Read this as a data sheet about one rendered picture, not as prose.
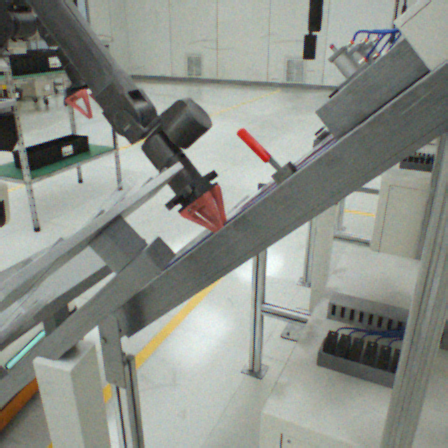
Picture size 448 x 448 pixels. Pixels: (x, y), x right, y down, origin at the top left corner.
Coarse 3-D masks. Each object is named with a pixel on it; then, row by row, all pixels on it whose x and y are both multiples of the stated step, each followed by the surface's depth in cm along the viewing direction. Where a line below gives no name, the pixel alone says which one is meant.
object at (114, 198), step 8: (128, 176) 45; (120, 184) 45; (128, 184) 45; (136, 184) 46; (112, 192) 46; (120, 192) 45; (104, 200) 46; (112, 200) 46; (120, 200) 47; (96, 208) 47; (104, 208) 47; (24, 296) 57; (16, 304) 58; (8, 312) 59; (0, 320) 60
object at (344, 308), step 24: (264, 312) 157; (288, 312) 153; (336, 312) 99; (360, 312) 96; (384, 312) 95; (408, 312) 95; (120, 336) 79; (336, 336) 86; (384, 336) 90; (120, 360) 82; (336, 360) 84; (360, 360) 83; (384, 360) 80; (120, 384) 85; (384, 384) 81
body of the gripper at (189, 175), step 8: (168, 160) 75; (176, 160) 75; (184, 160) 75; (160, 168) 76; (168, 168) 75; (184, 168) 75; (192, 168) 76; (176, 176) 75; (184, 176) 75; (192, 176) 75; (200, 176) 76; (208, 176) 77; (216, 176) 80; (168, 184) 77; (176, 184) 75; (184, 184) 75; (192, 184) 73; (176, 192) 76; (184, 192) 72; (176, 200) 76; (168, 208) 75
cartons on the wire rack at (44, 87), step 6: (12, 48) 634; (18, 48) 634; (24, 48) 642; (24, 84) 675; (30, 84) 671; (36, 84) 671; (42, 84) 682; (48, 84) 694; (24, 90) 680; (30, 90) 675; (36, 90) 673; (42, 90) 684; (48, 90) 696; (36, 96) 676
